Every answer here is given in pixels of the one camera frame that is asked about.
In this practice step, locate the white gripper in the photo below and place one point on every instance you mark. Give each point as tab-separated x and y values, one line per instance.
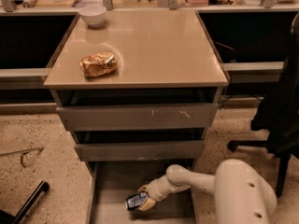
154	188

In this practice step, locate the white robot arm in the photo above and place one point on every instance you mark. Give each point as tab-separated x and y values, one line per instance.
241	195

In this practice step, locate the bottom grey drawer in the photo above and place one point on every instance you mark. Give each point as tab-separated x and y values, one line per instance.
114	181

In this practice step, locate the grey drawer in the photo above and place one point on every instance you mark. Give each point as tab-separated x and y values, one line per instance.
140	151
137	117
114	181

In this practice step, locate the middle grey drawer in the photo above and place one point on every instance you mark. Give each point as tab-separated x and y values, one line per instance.
140	151

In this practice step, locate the top grey drawer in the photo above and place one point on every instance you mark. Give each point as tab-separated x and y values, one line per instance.
137	117

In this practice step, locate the grey drawer cabinet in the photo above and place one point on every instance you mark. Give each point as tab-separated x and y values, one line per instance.
163	56

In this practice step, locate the black chair leg left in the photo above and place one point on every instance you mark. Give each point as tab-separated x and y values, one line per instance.
7	218

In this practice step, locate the crumpled golden chip bag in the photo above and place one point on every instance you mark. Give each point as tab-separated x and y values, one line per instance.
99	64

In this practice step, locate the black office chair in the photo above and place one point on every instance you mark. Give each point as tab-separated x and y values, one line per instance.
278	113

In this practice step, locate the white bowl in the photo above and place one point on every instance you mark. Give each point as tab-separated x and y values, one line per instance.
93	15

